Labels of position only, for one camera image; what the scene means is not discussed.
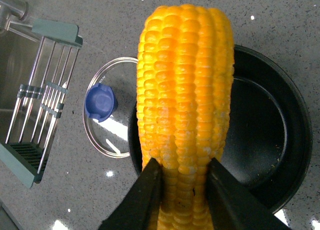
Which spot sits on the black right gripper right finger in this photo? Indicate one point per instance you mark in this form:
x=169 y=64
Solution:
x=232 y=206

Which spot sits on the glass lid with blue knob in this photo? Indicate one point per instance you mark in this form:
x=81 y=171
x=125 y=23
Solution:
x=108 y=104

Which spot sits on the metal dish drying rack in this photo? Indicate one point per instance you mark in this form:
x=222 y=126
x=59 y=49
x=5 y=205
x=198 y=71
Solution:
x=38 y=109

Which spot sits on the yellow corn cob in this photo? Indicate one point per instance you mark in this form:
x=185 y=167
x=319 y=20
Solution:
x=185 y=68

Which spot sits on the dark blue saucepan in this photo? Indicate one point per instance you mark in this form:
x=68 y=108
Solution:
x=269 y=142

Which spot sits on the chrome faucet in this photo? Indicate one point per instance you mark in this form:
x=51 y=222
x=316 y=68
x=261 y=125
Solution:
x=10 y=8

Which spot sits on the stainless steel sink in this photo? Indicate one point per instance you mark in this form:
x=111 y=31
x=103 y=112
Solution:
x=18 y=50

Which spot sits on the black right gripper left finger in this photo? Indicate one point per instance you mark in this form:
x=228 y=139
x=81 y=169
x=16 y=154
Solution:
x=140 y=207

